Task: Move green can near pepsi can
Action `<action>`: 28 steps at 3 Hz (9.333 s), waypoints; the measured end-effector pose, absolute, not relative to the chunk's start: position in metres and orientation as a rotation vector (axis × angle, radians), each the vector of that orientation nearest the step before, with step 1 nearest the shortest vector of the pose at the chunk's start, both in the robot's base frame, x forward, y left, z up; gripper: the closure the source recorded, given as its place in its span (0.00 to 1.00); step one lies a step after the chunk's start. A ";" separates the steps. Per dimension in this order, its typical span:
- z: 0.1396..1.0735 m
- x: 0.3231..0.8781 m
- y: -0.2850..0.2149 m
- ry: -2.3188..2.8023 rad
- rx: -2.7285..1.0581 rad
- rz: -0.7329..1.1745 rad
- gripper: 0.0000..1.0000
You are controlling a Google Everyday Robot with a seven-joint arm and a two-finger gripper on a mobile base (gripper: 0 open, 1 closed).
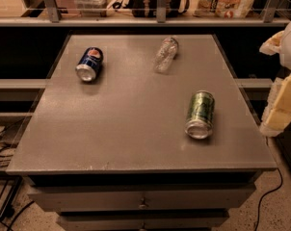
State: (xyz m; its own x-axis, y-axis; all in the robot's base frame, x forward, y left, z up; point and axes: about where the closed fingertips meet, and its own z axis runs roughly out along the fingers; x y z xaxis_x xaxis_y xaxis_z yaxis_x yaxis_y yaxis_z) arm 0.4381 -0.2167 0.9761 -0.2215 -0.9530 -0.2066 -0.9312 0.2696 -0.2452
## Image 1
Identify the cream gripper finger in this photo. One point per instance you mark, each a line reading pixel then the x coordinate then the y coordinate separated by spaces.
pixel 277 114
pixel 272 45

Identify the green soda can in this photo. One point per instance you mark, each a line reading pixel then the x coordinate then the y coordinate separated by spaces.
pixel 199 119

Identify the blue pepsi can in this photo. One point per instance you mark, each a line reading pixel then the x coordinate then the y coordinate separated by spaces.
pixel 90 64

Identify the snack bag on shelf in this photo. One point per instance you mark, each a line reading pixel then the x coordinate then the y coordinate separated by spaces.
pixel 223 8

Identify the clear plastic water bottle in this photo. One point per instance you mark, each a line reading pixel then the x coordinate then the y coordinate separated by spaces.
pixel 165 54

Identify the black bag on shelf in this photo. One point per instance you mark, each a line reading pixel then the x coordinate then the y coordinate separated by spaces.
pixel 148 8

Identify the grey drawer cabinet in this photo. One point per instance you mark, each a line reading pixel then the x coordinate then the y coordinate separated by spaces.
pixel 93 151

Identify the round drawer knob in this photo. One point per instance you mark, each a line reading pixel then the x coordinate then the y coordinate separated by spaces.
pixel 143 205

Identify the metal shelf rail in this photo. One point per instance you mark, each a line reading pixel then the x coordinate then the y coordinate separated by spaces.
pixel 64 13

